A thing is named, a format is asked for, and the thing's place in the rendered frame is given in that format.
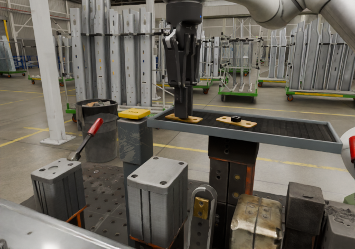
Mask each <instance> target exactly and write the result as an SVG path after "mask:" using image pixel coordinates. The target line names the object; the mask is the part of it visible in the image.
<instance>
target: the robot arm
mask: <svg viewBox="0 0 355 249"><path fill-rule="evenodd" d="M205 1H206V0H163V2H165V3H167V4H166V22H167V23H168V24H169V25H171V29H170V35H169V36H168V37H163V38H162V42H163V45H164V48H165V57H166V68H167V79H168V84H169V86H170V87H172V88H174V116H175V117H178V118H184V119H186V118H187V117H188V114H189V116H192V112H193V86H197V83H195V82H197V81H198V71H199V59H200V49H201V45H202V40H201V39H197V31H196V25H199V24H201V23H202V10H203V5H202V3H204V2H205ZM224 1H229V2H233V3H237V4H240V5H243V6H245V7H246V8H247V10H248V11H249V13H250V15H251V17H252V18H253V19H254V20H255V22H256V23H257V24H258V25H260V26H262V27H264V28H267V29H270V30H276V29H279V28H282V27H284V26H285V25H286V24H287V23H288V22H289V21H290V20H292V19H293V18H294V17H296V16H297V15H298V14H299V13H301V12H302V11H303V10H305V9H306V8H307V9H309V10H311V11H312V12H314V13H318V14H321V15H322V16H323V17H324V18H325V19H326V20H327V22H328V23H329V24H330V25H331V26H332V27H333V28H334V30H335V31H336V32H337V33H338V34H339V35H340V37H341V38H342V39H343V40H344V41H345V42H346V44H347V45H348V46H349V47H350V49H352V50H353V52H354V53H355V0H224ZM351 136H355V127H354V128H352V129H350V130H348V131H347V132H345V133H344V134H343V135H342V137H341V138H340V139H341V141H342V143H343V147H342V152H341V157H342V160H343V162H344V165H345V167H346V169H347V170H348V172H349V173H350V175H351V176H352V177H353V178H354V180H355V170H354V164H353V163H352V162H351V157H350V148H349V138H350V137H351Z"/></svg>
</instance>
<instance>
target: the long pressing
mask: <svg viewBox="0 0 355 249"><path fill-rule="evenodd" d="M29 232H32V233H31V234H29V235H28V233H29ZM0 238H3V239H5V240H6V241H7V246H8V249H136V248H134V247H131V246H128V245H126V244H123V243H120V242H118V241H115V240H112V239H110V238H107V237H104V236H102V235H99V234H96V233H94V232H91V231H88V230H86V229H84V228H81V227H78V226H75V225H72V224H70V223H67V222H65V221H62V220H60V219H57V218H54V217H52V216H49V215H46V214H44V213H41V212H38V211H36V210H33V209H30V208H28V207H25V206H22V205H20V204H17V203H15V202H12V201H10V200H7V199H3V198H0Z"/></svg>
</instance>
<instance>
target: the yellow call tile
mask: <svg viewBox="0 0 355 249"><path fill-rule="evenodd" d="M149 114H151V111H150V110H145V109H135V108H131V109H128V110H125V111H123V112H120V113H119V117H122V118H130V119H131V120H139V119H141V118H143V117H145V116H147V115H149Z"/></svg>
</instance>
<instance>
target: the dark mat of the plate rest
mask: <svg viewBox="0 0 355 249"><path fill-rule="evenodd" d="M173 113H174V109H172V110H170V111H169V112H167V113H165V114H163V115H161V116H159V117H157V118H155V119H154V120H163V121H171V122H179V123H187V124H192V125H201V126H209V127H217V128H225V129H233V130H242V131H250V132H258V133H266V134H271V135H280V136H288V137H296V138H304V139H313V140H320V141H329V142H336V140H335V138H334V137H333V135H332V133H331V131H330V129H329V127H328V126H327V125H325V124H316V123H306V122H296V121H286V120H275V119H265V118H255V117H245V116H238V117H241V119H242V120H245V121H250V122H255V123H257V125H256V126H254V127H252V128H244V127H240V126H235V125H232V124H228V123H224V122H220V121H216V119H218V118H220V117H233V116H235V115H229V114H219V113H209V112H199V111H193V112H192V117H198V118H203V120H202V121H200V122H198V123H190V122H184V121H178V120H172V119H166V118H165V116H168V115H170V114H173Z"/></svg>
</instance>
